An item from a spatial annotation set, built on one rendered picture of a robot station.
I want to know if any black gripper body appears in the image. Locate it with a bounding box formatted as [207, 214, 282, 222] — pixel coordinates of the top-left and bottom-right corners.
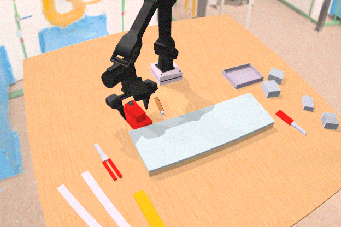
[105, 75, 158, 109]

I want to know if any yellow rectangular bar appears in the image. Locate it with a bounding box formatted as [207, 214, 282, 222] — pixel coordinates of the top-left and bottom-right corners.
[133, 190, 165, 227]

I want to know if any white flat strip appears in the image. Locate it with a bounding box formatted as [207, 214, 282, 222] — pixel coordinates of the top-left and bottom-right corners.
[81, 171, 131, 227]
[57, 184, 101, 227]

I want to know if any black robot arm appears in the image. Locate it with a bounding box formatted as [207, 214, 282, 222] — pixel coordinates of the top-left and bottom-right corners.
[101, 0, 179, 101]

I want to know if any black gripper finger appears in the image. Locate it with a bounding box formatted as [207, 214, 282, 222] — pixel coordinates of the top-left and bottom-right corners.
[116, 105, 126, 120]
[143, 91, 155, 110]

